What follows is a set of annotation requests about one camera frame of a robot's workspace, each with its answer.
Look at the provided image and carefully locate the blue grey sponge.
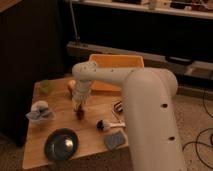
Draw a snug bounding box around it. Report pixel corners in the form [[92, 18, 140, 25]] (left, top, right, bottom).
[[104, 131, 126, 150]]

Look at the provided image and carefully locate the striped brown box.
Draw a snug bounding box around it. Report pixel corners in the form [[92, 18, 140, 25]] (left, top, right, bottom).
[[113, 101, 123, 113]]

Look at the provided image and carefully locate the green cup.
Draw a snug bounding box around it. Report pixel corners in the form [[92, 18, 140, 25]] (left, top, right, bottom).
[[40, 80, 52, 95]]

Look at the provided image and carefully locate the wooden shelf board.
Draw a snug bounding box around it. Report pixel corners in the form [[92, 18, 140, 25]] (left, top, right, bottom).
[[73, 0, 213, 20]]

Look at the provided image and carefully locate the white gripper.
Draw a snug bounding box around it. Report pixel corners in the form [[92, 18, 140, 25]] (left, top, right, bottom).
[[72, 83, 91, 111]]

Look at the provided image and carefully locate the metal stand pole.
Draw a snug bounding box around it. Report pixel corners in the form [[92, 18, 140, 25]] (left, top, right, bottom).
[[69, 0, 80, 45]]

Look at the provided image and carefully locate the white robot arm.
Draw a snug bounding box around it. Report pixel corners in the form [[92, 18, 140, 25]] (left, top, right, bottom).
[[72, 61, 187, 171]]

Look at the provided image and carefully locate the black remote on ledge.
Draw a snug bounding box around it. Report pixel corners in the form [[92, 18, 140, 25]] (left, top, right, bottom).
[[165, 56, 194, 66]]

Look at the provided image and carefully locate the black makeup brush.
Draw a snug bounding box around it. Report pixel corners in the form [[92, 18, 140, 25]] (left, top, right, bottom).
[[96, 120, 125, 131]]

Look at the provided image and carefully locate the orange plastic tray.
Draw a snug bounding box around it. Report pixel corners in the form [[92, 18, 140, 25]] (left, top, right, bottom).
[[89, 54, 144, 92]]

